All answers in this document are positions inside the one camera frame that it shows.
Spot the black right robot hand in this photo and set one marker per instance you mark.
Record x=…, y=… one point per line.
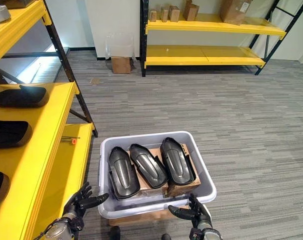
x=194, y=212

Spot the yellow shelf rack with parts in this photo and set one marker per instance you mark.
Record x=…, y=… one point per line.
x=41, y=130

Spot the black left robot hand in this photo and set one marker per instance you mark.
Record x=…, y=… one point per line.
x=79, y=201

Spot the large brown cardboard box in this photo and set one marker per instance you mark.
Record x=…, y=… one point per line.
x=234, y=11

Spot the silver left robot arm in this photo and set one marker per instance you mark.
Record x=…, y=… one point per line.
x=59, y=229

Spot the clear plastic container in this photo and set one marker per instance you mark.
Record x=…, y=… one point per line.
x=119, y=46

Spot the brown cardboard box in bin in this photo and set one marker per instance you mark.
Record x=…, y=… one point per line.
x=184, y=186

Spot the black ladder frame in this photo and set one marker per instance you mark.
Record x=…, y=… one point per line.
x=279, y=27

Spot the dark robot left foot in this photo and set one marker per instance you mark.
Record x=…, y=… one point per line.
x=114, y=232

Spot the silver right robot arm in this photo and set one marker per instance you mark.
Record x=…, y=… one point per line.
x=206, y=232

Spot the yellow shelf rack with boxes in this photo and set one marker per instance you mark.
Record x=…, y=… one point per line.
x=204, y=52

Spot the dark robot foot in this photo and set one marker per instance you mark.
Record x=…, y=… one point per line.
x=114, y=232
x=165, y=236

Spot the small cardboard box on floor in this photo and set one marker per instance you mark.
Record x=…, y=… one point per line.
x=121, y=65

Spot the dark robot right foot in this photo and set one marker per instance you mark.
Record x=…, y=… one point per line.
x=165, y=236

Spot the grey plastic box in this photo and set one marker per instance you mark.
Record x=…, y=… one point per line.
x=151, y=175

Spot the small brown cardboard box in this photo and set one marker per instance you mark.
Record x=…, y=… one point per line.
x=153, y=14
x=164, y=13
x=174, y=13

